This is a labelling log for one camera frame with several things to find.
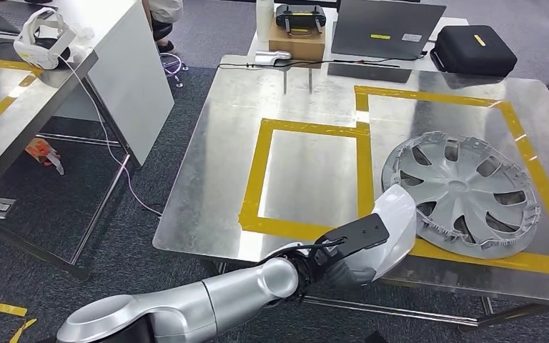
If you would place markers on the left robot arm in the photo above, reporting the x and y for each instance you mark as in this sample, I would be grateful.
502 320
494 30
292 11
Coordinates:
232 293

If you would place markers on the cardboard box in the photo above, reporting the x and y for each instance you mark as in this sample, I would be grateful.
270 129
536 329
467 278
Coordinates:
298 47

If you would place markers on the black zip case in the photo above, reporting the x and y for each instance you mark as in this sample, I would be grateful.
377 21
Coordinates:
473 52

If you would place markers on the silver wheel hubcap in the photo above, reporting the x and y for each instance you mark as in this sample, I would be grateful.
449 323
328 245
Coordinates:
459 189

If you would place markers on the white table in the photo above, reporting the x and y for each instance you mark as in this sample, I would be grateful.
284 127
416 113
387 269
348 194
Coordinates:
445 26

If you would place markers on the stainless steel workbench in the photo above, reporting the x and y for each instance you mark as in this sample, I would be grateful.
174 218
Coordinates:
0 142
208 189

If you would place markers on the person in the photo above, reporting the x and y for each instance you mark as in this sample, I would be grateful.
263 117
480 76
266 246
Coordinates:
163 14

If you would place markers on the black robot foot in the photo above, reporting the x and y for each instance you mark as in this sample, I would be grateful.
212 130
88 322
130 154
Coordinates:
376 338

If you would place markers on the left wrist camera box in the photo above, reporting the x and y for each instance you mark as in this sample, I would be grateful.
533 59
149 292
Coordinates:
359 232

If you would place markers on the grey laptop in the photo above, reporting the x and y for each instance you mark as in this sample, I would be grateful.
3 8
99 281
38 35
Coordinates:
388 23

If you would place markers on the orange and tan packet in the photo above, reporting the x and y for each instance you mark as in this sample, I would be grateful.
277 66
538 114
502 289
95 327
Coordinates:
40 150

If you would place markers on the yellow tape rectangle marking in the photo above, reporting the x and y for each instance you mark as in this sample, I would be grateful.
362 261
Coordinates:
364 165

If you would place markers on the floor outlet plate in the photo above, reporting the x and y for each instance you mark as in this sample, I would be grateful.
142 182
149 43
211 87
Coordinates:
2 206

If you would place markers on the white handheld device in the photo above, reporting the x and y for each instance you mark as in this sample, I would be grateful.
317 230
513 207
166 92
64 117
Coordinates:
269 57

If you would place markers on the white bottle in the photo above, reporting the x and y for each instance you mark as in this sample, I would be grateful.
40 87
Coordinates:
265 19

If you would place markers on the white plastic car part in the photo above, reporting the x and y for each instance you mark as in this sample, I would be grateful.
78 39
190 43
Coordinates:
397 218

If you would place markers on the black remote controller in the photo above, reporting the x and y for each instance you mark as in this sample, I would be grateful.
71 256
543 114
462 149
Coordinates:
300 16

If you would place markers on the white VR headset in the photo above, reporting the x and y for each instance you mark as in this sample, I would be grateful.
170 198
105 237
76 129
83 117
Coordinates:
37 42

